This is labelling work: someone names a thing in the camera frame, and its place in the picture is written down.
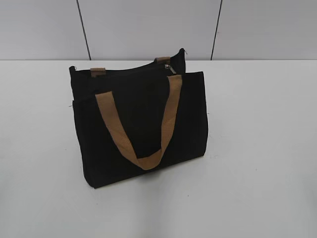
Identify silver zipper pull with ring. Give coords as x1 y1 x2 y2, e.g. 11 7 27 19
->
164 64 177 74

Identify black tote bag tan handles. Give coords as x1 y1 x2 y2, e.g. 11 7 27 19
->
69 49 208 188

